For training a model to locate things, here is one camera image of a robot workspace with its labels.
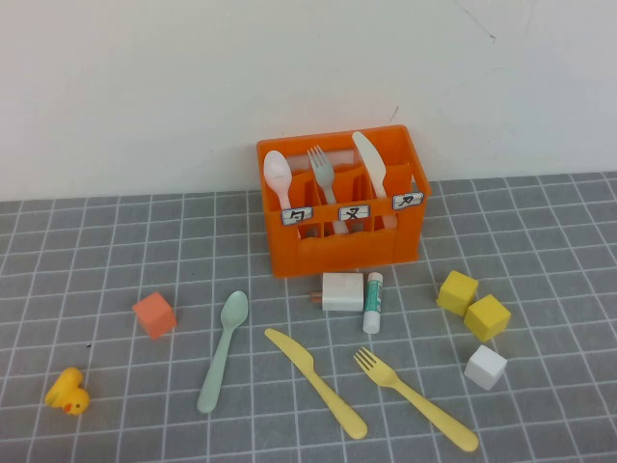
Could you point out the orange cube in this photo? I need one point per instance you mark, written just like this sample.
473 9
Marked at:
154 316

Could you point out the yellow cube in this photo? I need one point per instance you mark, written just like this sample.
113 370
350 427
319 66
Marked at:
487 318
458 289

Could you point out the white plastic spoon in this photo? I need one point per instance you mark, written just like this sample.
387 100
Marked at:
277 169

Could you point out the white paper label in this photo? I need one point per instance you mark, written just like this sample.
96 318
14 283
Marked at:
297 216
354 212
408 201

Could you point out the yellow rubber duck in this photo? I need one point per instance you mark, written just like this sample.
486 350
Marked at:
67 390

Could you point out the grey plastic fork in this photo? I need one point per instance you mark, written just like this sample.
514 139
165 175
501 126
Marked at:
324 176

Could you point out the white green glue stick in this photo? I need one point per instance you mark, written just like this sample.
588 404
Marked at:
373 301

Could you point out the yellow plastic knife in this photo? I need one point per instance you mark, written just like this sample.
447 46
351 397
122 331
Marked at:
308 369

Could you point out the pale green plastic spoon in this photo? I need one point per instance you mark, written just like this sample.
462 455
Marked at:
234 311

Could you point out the orange plastic cutlery holder crate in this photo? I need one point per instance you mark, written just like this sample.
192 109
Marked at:
337 255

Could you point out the yellow plastic fork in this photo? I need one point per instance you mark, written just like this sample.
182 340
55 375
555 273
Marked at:
385 378

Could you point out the white charger plug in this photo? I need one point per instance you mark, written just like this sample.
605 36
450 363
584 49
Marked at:
342 291

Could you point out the cream plastic knife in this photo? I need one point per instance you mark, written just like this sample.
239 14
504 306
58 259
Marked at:
368 154

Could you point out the white cube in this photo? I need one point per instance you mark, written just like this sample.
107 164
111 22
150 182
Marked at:
484 366

